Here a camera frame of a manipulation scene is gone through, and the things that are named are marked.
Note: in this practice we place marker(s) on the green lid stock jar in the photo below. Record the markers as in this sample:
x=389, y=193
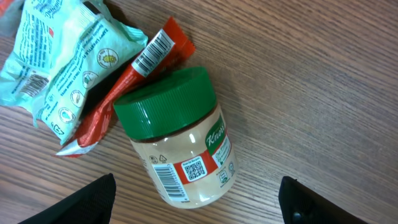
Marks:
x=177, y=127

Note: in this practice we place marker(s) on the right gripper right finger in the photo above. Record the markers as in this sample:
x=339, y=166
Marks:
x=300, y=205

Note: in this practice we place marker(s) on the red snack stick wrapper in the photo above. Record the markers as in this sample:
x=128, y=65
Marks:
x=167, y=50

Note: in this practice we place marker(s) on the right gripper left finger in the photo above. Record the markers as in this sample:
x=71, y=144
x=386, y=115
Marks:
x=92, y=204

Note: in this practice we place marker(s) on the mint green wipes pack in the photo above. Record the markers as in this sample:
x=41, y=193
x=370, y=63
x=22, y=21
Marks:
x=63, y=49

